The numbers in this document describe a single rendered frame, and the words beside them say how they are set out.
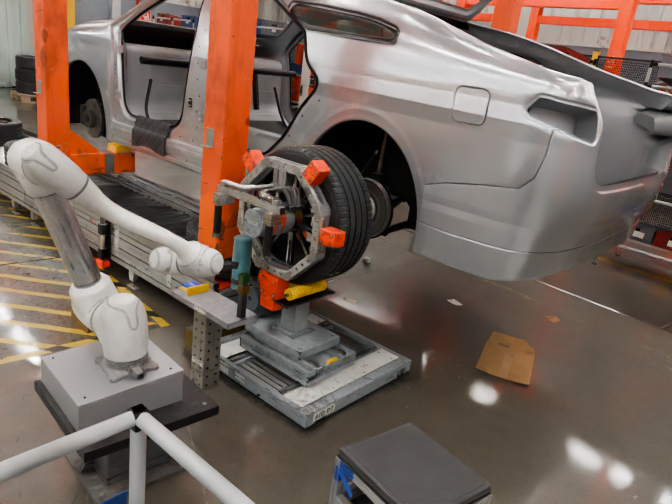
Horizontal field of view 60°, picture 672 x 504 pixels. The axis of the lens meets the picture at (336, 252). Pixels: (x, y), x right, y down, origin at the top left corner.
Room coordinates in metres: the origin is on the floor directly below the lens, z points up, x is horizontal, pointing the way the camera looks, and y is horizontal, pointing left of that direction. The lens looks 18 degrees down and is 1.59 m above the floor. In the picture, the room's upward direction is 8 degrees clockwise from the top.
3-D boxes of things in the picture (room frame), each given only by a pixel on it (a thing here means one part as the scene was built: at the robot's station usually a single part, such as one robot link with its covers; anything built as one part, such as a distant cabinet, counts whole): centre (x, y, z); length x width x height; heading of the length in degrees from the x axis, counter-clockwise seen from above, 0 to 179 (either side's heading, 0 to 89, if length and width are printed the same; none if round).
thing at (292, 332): (2.73, 0.17, 0.32); 0.40 x 0.30 x 0.28; 51
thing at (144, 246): (3.72, 1.58, 0.28); 2.47 x 0.09 x 0.22; 51
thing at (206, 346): (2.46, 0.56, 0.21); 0.10 x 0.10 x 0.42; 51
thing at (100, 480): (1.86, 0.71, 0.15); 0.50 x 0.50 x 0.30; 45
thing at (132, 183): (4.34, 1.08, 0.28); 2.47 x 0.06 x 0.22; 51
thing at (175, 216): (4.02, 1.33, 0.14); 2.47 x 0.85 x 0.27; 51
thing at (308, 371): (2.70, 0.13, 0.13); 0.50 x 0.36 x 0.10; 51
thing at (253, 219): (2.54, 0.32, 0.85); 0.21 x 0.14 x 0.14; 141
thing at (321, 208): (2.60, 0.28, 0.85); 0.54 x 0.07 x 0.54; 51
